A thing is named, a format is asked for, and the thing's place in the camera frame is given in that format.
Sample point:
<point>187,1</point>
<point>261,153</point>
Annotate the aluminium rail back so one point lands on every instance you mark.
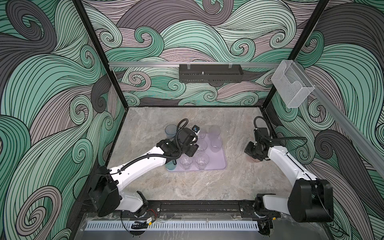
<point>152,64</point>

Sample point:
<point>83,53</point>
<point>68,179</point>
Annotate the lilac plastic tray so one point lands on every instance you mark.
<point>218,160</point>

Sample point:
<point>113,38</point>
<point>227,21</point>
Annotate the teal frosted tall glass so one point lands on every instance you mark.
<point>170,166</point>

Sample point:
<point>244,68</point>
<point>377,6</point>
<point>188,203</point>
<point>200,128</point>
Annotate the clear tall glass back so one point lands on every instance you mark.
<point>186,162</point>

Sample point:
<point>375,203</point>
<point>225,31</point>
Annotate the white slotted cable duct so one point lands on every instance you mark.
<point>176,226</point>

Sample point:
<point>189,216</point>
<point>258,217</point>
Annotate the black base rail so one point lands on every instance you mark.
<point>158,207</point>

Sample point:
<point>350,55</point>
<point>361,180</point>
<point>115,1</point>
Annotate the frosted clear tall glass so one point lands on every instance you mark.
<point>214,132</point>

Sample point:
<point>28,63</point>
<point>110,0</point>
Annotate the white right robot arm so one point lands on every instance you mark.
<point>311,198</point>

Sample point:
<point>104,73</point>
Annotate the black corner frame post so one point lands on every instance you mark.
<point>308,29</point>
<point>101,54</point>

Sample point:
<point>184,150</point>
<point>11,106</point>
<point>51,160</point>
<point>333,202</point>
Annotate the clear short glass tray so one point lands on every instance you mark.
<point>216,145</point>

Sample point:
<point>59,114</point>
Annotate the aluminium rail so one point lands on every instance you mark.
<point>152,64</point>
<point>357,137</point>

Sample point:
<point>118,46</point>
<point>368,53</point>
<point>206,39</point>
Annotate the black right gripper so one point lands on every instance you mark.
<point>248,150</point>

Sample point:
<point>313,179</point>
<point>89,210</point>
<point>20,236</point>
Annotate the frosted clear glass front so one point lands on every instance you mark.
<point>202,160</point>

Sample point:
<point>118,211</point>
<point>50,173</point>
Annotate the black corner frame post right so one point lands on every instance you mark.
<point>308,29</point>

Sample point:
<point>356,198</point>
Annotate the black corner frame post left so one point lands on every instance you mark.
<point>101,54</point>

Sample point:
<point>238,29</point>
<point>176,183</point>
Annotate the black perforated wall box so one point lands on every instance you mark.
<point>210,73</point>

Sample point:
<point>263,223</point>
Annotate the blue transparent tall glass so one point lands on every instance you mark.
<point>171,131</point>

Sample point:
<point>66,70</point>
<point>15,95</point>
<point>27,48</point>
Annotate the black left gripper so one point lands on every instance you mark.
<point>193,148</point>

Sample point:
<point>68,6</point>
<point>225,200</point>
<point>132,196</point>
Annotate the aluminium rail right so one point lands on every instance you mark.
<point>357,137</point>

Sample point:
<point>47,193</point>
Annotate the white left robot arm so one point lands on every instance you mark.
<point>107,185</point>

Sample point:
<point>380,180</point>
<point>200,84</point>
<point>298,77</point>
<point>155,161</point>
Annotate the clear acrylic wall holder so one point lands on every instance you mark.
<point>292,83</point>

